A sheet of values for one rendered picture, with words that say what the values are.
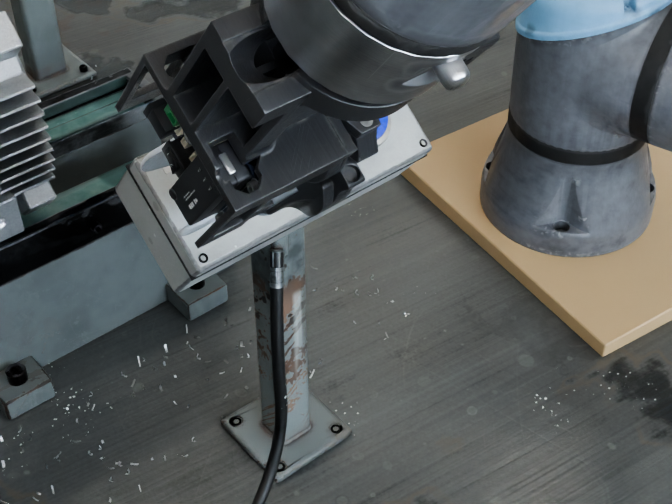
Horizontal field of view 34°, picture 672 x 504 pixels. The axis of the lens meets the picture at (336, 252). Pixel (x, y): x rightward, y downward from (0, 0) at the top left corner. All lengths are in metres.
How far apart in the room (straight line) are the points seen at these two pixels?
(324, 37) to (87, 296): 0.54
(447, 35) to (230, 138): 0.13
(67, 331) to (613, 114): 0.45
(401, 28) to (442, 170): 0.68
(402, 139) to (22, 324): 0.34
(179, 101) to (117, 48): 0.81
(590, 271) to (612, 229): 0.04
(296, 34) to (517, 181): 0.58
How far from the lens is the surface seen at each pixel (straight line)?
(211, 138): 0.42
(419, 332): 0.87
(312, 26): 0.35
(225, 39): 0.37
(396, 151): 0.64
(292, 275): 0.68
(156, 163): 0.53
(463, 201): 0.97
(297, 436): 0.80
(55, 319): 0.85
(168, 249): 0.59
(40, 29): 1.16
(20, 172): 0.73
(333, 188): 0.48
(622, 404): 0.85
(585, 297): 0.90
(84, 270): 0.84
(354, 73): 0.35
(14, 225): 0.75
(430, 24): 0.32
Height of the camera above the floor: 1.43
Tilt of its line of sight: 42 degrees down
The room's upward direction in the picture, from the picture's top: straight up
